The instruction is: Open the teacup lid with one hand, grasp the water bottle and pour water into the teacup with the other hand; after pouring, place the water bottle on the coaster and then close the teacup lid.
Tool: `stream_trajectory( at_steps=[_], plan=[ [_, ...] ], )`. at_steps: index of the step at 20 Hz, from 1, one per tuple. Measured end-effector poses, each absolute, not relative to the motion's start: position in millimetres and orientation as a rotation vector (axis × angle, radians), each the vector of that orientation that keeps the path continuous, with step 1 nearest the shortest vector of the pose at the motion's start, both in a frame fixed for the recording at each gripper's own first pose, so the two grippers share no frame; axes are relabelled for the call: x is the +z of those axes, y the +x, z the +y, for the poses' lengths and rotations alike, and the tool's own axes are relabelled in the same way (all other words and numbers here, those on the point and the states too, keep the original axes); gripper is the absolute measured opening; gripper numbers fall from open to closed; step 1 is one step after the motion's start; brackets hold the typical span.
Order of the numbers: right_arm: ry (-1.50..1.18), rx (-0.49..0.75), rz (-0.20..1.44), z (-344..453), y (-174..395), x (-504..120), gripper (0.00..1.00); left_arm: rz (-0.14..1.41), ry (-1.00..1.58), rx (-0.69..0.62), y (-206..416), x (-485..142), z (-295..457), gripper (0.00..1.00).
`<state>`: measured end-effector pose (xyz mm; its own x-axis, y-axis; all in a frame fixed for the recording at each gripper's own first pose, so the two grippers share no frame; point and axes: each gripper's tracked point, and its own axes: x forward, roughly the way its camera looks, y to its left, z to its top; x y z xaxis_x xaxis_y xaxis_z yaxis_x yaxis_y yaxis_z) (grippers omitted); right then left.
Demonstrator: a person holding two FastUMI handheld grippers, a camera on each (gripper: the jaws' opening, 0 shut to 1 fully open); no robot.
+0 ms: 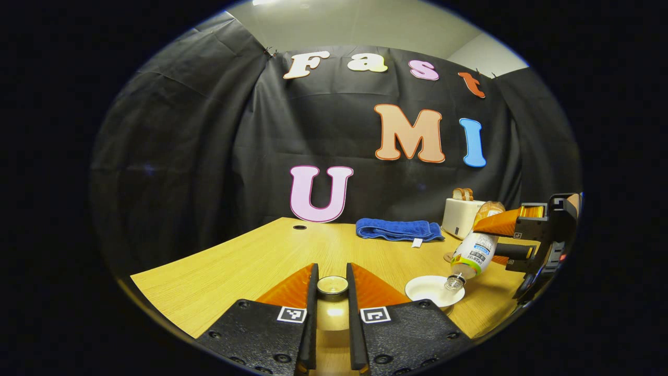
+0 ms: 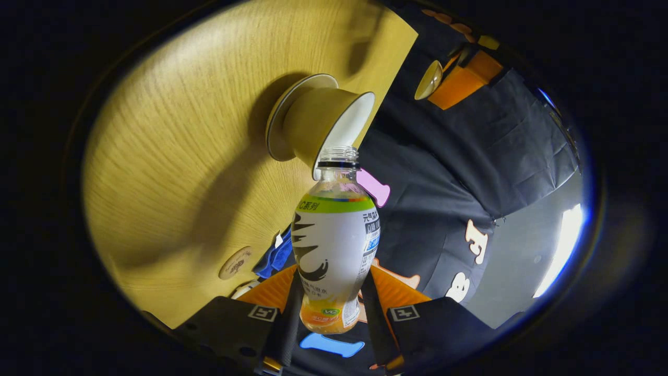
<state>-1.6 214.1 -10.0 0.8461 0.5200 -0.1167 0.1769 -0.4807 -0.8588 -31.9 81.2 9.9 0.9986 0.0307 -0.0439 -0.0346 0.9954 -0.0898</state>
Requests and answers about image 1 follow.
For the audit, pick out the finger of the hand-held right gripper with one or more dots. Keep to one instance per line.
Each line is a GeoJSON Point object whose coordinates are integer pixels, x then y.
{"type": "Point", "coordinates": [527, 222]}
{"type": "Point", "coordinates": [516, 252]}

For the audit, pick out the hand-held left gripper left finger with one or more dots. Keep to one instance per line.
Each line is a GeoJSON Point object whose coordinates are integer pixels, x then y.
{"type": "Point", "coordinates": [312, 324]}

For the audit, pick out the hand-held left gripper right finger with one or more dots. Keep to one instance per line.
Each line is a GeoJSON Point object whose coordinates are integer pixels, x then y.
{"type": "Point", "coordinates": [355, 324]}

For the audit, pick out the white teacup lid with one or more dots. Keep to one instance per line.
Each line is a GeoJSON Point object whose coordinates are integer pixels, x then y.
{"type": "Point", "coordinates": [332, 310]}

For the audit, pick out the plastic water bottle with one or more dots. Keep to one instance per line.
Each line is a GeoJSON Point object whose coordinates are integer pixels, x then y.
{"type": "Point", "coordinates": [475, 253]}

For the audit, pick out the round brown coaster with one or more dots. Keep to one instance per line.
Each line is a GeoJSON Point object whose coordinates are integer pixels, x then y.
{"type": "Point", "coordinates": [449, 257]}

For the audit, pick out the white teacup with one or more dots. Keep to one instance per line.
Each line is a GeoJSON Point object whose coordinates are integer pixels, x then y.
{"type": "Point", "coordinates": [425, 290]}

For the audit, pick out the toast slice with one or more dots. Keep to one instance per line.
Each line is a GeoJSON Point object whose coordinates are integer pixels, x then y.
{"type": "Point", "coordinates": [458, 194]}
{"type": "Point", "coordinates": [468, 195]}

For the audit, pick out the cream toaster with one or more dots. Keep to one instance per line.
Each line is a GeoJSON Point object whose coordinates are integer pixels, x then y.
{"type": "Point", "coordinates": [459, 219]}

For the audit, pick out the blue towel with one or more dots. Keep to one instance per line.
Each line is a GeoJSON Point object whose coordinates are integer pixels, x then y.
{"type": "Point", "coordinates": [396, 230]}

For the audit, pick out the black backdrop cloth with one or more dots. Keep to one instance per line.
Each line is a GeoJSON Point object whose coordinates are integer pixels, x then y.
{"type": "Point", "coordinates": [209, 156]}

